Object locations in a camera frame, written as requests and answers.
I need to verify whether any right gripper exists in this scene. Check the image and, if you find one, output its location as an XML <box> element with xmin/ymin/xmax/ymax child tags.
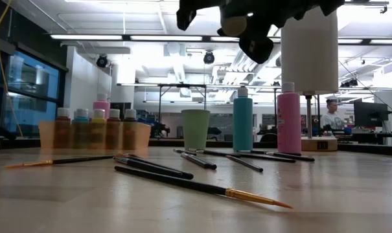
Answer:
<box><xmin>214</xmin><ymin>0</ymin><xmax>345</xmax><ymax>65</ymax></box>

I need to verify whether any small beige paint bottle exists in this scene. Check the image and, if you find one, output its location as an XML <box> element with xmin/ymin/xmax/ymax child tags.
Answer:
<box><xmin>220</xmin><ymin>14</ymin><xmax>248</xmax><ymax>38</ymax></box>

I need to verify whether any large teal paint bottle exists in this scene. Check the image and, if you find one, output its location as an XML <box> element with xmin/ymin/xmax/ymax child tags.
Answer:
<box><xmin>233</xmin><ymin>85</ymin><xmax>254</xmax><ymax>152</ymax></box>

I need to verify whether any large pink paint bottle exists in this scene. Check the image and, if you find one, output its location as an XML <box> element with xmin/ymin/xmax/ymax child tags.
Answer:
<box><xmin>92</xmin><ymin>93</ymin><xmax>111</xmax><ymax>120</ymax></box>
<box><xmin>276</xmin><ymin>82</ymin><xmax>303</xmax><ymax>155</ymax></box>

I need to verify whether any small dark brown paint bottle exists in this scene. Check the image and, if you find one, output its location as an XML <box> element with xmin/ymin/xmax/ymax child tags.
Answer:
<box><xmin>122</xmin><ymin>108</ymin><xmax>138</xmax><ymax>149</ymax></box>

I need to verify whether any small yellow paint bottle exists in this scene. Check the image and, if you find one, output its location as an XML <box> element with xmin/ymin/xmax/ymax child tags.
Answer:
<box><xmin>91</xmin><ymin>108</ymin><xmax>106</xmax><ymax>149</ymax></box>

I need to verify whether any small blue paint bottle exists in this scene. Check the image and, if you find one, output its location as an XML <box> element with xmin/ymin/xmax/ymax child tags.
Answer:
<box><xmin>74</xmin><ymin>108</ymin><xmax>90</xmax><ymax>149</ymax></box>

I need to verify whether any white shade wooden base lamp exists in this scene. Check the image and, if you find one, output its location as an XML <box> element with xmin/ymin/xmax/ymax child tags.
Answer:
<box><xmin>279</xmin><ymin>6</ymin><xmax>340</xmax><ymax>152</ymax></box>

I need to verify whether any black framed background table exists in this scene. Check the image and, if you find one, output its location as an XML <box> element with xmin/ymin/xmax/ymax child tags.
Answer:
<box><xmin>117</xmin><ymin>83</ymin><xmax>282</xmax><ymax>122</ymax></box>

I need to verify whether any light green plastic cup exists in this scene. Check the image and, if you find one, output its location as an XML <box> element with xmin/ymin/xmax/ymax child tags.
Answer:
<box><xmin>181</xmin><ymin>109</ymin><xmax>211</xmax><ymax>151</ymax></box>

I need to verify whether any person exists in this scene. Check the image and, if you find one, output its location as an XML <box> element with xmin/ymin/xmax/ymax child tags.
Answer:
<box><xmin>320</xmin><ymin>98</ymin><xmax>345</xmax><ymax>131</ymax></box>

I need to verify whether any black computer monitor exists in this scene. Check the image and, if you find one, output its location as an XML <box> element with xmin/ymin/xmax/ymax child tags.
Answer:
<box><xmin>353</xmin><ymin>100</ymin><xmax>389</xmax><ymax>128</ymax></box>

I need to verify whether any large glass window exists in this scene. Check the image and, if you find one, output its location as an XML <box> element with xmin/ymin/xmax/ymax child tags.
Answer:
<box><xmin>0</xmin><ymin>45</ymin><xmax>69</xmax><ymax>137</ymax></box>

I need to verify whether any orange translucent plastic tray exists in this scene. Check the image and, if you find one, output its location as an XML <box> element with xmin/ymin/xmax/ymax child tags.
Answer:
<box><xmin>38</xmin><ymin>120</ymin><xmax>152</xmax><ymax>151</ymax></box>

